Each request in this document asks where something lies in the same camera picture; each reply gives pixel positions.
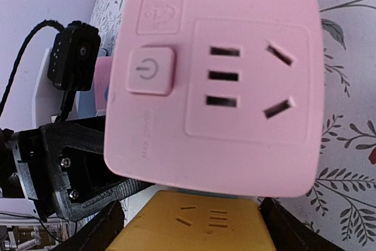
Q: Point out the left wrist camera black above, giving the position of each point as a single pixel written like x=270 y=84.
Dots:
x=73 y=57

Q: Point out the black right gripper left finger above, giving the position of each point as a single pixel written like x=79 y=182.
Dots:
x=99 y=233

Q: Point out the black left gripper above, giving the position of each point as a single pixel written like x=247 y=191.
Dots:
x=60 y=164

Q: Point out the white power strip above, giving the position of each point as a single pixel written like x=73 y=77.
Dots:
x=203 y=193

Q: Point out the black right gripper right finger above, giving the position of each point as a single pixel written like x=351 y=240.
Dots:
x=288 y=233

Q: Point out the pink triangular socket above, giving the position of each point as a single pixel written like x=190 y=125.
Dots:
x=101 y=81

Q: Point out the floral patterned table mat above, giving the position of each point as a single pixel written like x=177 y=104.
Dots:
x=342 y=206

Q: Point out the yellow cube socket plug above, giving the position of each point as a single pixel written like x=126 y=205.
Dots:
x=180 y=221

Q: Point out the pink cube socket plug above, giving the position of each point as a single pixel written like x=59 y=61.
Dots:
x=222 y=96

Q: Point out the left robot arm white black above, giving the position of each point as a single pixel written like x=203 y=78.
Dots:
x=45 y=105

